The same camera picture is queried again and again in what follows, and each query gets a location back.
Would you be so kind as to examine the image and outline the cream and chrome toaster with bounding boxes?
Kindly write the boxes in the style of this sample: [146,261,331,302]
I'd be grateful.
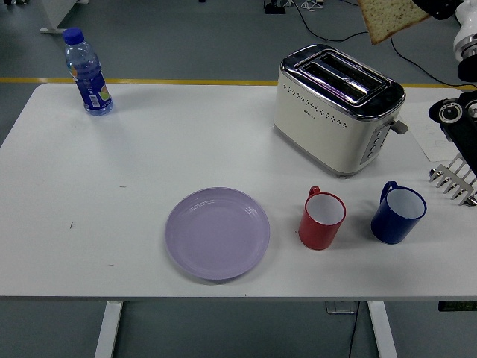
[271,43,409,179]

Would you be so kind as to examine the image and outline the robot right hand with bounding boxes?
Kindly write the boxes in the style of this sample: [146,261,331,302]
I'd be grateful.
[411,0,477,48]

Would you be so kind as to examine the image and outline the blue capped drink bottle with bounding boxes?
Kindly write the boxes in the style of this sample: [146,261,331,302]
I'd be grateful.
[62,28,114,116]

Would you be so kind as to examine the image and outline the metal toast rack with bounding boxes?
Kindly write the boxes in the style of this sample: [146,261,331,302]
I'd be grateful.
[428,154,477,207]

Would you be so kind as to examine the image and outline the black power strip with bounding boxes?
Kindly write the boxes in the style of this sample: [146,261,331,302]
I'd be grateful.
[262,0,287,15]

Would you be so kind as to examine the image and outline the white paper sheet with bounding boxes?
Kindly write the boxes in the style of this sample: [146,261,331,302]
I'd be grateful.
[401,98,463,163]

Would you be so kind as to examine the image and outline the black cable under table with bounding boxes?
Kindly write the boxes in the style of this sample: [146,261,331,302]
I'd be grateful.
[346,301,361,358]

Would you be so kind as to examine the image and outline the long black floor cable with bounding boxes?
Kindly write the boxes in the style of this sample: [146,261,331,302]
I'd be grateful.
[292,0,470,89]

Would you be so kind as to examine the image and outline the table height controller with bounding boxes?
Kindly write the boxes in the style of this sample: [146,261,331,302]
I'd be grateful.
[437,300,477,313]

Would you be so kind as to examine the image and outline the blue mug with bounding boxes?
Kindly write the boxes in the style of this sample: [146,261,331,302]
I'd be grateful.
[370,180,428,245]

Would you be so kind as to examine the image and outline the bread slice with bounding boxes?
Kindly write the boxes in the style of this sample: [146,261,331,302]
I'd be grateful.
[356,0,430,45]

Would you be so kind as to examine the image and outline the white table leg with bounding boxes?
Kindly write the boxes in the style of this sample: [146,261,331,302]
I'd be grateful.
[93,301,124,358]
[367,301,399,358]

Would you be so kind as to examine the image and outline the clear bracket under table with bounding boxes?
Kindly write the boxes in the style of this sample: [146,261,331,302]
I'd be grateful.
[326,301,361,315]

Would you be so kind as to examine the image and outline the red mug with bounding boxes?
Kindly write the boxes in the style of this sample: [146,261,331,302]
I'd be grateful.
[298,186,347,251]

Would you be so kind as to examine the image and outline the purple plate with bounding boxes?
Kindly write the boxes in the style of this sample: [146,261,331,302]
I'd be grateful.
[165,186,271,281]

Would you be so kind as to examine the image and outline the white furniture base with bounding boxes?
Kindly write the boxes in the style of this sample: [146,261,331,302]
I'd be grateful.
[39,0,90,35]

